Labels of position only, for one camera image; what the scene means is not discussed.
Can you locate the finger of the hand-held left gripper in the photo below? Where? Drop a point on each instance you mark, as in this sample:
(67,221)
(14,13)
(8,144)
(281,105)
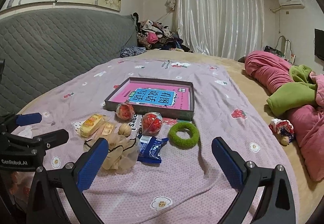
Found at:
(50,139)
(27,119)

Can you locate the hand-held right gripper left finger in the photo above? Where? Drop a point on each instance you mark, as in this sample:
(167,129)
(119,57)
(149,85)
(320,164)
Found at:
(92,163)

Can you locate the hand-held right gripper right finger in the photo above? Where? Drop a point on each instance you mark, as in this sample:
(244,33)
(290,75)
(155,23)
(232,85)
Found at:
(227,160)

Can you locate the beige mesh scrunchie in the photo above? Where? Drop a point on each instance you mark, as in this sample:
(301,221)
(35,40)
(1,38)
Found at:
(121,155)

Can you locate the orange wafer packet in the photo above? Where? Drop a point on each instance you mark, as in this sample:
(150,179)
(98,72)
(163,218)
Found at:
(108,129)

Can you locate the yellow cake packet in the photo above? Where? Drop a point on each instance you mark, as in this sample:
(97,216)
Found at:
(91,125)

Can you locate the green fuzzy scrunchie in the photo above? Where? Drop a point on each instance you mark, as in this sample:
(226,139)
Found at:
(174,139)

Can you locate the blue snack packet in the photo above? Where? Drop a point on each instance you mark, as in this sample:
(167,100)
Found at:
(150,149)

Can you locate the red toy capsule ball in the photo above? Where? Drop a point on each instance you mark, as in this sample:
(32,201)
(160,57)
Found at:
(125,112)
(151,124)

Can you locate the grey cardboard box tray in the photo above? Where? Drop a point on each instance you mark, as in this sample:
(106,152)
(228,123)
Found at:
(151,114)

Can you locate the beige round nut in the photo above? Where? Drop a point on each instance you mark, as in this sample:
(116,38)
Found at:
(124,130)

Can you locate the purple printed blanket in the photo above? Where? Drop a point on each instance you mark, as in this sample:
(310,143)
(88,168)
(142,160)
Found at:
(177,181)

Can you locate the small cloth doll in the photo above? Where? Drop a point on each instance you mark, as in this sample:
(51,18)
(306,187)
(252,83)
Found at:
(282,130)

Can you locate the grey quilted headboard cover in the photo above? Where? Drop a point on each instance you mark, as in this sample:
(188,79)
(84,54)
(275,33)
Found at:
(50,49)

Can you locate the beige bed sheet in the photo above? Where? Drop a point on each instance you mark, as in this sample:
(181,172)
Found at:
(253,82)

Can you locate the pink quilt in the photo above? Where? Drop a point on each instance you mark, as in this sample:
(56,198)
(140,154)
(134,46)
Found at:
(308,122)

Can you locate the green blanket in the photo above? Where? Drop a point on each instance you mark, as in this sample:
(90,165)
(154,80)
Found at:
(291,95)

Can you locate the dark brown cloth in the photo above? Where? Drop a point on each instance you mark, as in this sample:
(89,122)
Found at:
(242,59)

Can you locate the dark floral cloth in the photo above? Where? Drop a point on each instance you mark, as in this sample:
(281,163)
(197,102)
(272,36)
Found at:
(133,52)

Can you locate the dark patterned bag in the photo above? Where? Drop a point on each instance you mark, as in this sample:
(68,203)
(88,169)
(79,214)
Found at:
(274,51)

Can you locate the metal rack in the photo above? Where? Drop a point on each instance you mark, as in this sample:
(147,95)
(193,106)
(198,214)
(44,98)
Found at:
(287,45)

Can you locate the pile of clothes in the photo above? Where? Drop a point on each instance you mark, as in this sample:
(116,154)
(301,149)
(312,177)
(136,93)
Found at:
(157,36)

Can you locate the white curtain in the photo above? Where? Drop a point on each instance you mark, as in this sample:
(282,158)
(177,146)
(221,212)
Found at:
(217,16)

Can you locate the black television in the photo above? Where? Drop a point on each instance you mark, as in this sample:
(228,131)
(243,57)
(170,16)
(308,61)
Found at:
(319,44)

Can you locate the white flower ornament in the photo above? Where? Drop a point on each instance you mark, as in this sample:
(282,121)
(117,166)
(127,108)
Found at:
(170,3)

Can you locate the white air conditioner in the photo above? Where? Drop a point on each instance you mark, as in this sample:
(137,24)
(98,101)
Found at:
(291,0)

